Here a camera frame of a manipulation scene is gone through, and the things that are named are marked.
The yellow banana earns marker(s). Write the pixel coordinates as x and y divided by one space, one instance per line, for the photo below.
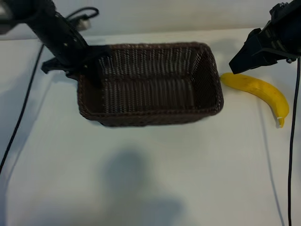
263 88

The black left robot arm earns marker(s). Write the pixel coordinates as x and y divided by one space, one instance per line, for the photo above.
40 16

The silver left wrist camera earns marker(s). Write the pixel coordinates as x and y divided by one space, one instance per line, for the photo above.
84 24

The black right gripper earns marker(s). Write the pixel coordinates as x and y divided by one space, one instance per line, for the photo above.
282 33

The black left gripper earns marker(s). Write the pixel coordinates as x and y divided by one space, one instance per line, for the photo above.
63 44

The dark brown wicker basket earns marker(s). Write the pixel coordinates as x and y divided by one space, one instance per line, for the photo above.
150 94

